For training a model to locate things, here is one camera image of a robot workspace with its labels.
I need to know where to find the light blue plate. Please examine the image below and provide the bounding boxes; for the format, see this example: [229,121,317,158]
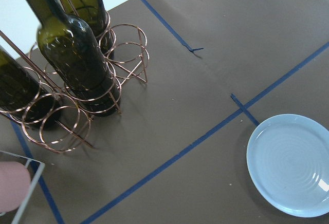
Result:
[246,114,328,217]

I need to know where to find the pink cup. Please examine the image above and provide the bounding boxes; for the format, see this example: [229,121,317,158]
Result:
[1,161,31,213]

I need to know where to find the green wine bottle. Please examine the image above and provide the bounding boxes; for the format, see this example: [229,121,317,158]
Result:
[1,47,61,129]
[59,0,113,54]
[26,0,120,117]

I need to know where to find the white wire cup rack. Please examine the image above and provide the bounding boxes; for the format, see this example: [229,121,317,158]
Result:
[1,151,45,223]

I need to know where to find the middle green wine bottle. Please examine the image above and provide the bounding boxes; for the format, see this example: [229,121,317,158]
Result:
[26,0,120,117]

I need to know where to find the front green wine bottle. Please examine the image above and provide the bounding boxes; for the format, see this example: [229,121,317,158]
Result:
[1,47,61,129]

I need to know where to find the rear green wine bottle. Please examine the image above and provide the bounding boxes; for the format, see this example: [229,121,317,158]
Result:
[59,0,113,54]

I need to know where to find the copper wire bottle rack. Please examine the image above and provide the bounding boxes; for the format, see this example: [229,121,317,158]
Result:
[0,0,150,154]

